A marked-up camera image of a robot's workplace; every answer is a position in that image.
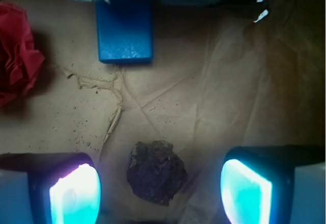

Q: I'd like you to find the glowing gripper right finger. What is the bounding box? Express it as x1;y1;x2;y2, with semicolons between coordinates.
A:
220;145;325;223

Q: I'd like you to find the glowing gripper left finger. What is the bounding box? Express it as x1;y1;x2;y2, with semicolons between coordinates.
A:
1;153;101;223

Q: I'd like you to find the brown rough rock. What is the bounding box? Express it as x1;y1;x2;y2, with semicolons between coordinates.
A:
126;140;188;207

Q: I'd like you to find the brown paper bag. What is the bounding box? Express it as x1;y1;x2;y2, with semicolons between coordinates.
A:
1;0;325;223

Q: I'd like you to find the red crumpled paper ball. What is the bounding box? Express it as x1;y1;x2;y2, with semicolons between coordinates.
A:
1;2;45;107

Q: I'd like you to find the blue rectangular block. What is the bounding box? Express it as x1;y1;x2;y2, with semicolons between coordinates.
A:
96;0;153;65

